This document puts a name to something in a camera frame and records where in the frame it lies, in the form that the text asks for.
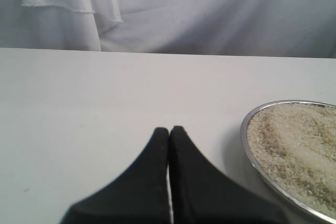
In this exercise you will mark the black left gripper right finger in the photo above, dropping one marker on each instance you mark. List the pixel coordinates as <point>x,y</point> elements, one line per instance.
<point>203,194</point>

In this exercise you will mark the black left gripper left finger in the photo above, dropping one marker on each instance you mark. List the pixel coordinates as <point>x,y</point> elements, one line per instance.
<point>138,195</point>

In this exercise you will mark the round steel rice tray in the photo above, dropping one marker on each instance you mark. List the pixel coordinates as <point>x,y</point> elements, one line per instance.
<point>291,145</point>

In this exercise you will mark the white backdrop curtain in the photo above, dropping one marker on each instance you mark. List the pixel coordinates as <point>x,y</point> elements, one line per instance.
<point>289,28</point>

